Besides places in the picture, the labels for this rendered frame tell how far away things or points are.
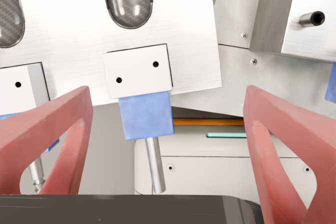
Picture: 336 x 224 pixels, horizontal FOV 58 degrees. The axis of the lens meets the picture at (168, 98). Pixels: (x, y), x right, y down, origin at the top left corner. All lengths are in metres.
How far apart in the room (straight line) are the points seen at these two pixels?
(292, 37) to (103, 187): 1.10
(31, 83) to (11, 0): 0.08
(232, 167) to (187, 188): 0.14
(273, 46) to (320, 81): 0.11
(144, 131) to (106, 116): 0.91
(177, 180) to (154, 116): 0.68
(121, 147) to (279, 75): 0.92
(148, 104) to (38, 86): 0.09
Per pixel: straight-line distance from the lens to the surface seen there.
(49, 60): 0.28
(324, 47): 0.25
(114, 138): 1.19
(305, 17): 0.24
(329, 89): 0.27
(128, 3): 0.27
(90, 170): 1.25
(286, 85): 0.34
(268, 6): 0.30
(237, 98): 0.33
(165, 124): 0.26
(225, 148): 0.91
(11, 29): 0.30
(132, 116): 0.26
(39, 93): 0.27
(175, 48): 0.26
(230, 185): 0.95
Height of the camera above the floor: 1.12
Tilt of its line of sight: 80 degrees down
